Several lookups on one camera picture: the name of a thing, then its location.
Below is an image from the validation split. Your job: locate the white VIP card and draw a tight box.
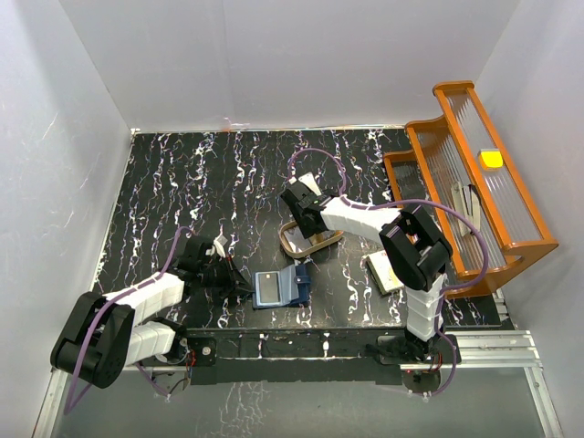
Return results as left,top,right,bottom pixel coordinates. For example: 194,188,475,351
283,226,310,253

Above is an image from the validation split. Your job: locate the blue leather card holder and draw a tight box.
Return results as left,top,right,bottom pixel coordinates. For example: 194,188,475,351
253,264,311,309

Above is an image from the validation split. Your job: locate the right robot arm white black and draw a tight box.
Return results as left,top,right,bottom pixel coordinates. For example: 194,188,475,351
280,180,453,362

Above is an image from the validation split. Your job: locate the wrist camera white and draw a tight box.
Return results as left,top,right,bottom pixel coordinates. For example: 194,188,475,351
213,234,227,258
298,172,322,195

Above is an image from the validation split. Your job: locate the yellow sticky note block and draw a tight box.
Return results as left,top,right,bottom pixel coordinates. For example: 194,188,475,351
478,149,505,172

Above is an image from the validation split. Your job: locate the black VIP card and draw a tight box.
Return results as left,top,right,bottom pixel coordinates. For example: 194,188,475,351
256,272,280,306

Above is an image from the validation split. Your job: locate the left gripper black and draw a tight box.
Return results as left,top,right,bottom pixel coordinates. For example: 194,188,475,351
198,253,255,299

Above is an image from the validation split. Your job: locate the white small carton box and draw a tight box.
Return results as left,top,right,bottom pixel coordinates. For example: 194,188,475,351
365,250,403,296

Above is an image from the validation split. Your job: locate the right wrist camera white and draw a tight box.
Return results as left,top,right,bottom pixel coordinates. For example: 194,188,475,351
298,172,322,195

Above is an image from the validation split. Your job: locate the beige oval card tray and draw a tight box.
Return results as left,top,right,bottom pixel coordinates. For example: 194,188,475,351
278,221,343,259

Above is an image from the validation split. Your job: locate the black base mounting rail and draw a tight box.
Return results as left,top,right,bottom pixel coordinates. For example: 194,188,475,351
145,328,462,389

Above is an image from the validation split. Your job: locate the orange wooden tiered shelf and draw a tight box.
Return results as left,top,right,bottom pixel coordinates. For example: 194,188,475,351
383,81,558,298

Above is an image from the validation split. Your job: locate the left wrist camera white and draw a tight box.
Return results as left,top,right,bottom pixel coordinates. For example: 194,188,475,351
213,234,227,258

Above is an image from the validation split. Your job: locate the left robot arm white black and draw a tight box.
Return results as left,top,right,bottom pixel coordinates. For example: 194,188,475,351
49,235,252,389

